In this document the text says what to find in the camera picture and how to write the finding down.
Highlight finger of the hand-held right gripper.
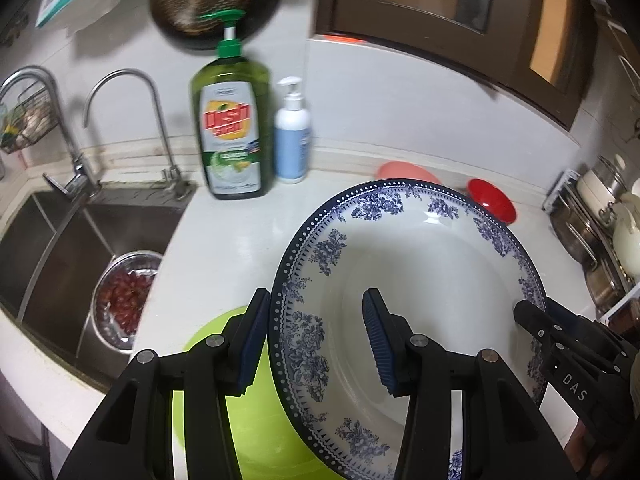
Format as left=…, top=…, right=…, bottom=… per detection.
left=513, top=299, right=590, bottom=362
left=546, top=296, right=626, bottom=346

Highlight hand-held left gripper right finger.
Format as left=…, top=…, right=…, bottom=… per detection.
left=362, top=288, right=566, bottom=480

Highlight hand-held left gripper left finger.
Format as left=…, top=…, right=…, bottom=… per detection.
left=57, top=287, right=273, bottom=480

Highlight blue patterned white plate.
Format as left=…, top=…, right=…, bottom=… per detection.
left=269, top=178, right=548, bottom=480

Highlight green plate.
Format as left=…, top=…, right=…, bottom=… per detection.
left=172, top=307, right=342, bottom=480

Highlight red and black bowl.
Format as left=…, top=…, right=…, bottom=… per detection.
left=467, top=178, right=517, bottom=225

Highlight pink bowl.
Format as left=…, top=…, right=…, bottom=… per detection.
left=377, top=161, right=443, bottom=187

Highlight person's right hand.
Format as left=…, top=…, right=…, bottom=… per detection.
left=565, top=419, right=602, bottom=467

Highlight small stainless steel pot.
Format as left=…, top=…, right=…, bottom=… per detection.
left=585, top=260, right=632, bottom=311

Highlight wide stainless steel pot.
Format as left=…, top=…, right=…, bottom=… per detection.
left=552, top=200, right=608, bottom=281

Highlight cream ceramic kettle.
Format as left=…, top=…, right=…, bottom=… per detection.
left=612, top=205, right=640, bottom=281

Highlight white pot rack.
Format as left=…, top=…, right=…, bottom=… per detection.
left=542, top=170, right=640, bottom=331

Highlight cream pot with glass lid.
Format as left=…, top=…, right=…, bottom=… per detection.
left=575, top=155, right=629, bottom=202

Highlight steel strainer with red fruit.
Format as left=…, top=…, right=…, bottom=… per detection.
left=80, top=251, right=164, bottom=361

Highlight white and blue pump bottle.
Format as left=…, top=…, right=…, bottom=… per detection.
left=274, top=76, right=312, bottom=184

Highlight green dish soap bottle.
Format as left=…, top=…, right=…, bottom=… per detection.
left=190, top=10, right=273, bottom=201

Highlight stainless steel sink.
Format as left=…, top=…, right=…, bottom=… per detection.
left=0, top=187, right=197, bottom=392

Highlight thin steel gooseneck faucet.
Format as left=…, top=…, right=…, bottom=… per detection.
left=82, top=69, right=196, bottom=197

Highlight tall steel kitchen faucet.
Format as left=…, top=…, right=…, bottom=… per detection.
left=0, top=66, right=101, bottom=202

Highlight dark brown window frame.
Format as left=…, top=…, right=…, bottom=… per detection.
left=312, top=0, right=601, bottom=132

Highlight black wire basket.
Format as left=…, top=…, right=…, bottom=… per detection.
left=0, top=85, right=64, bottom=154

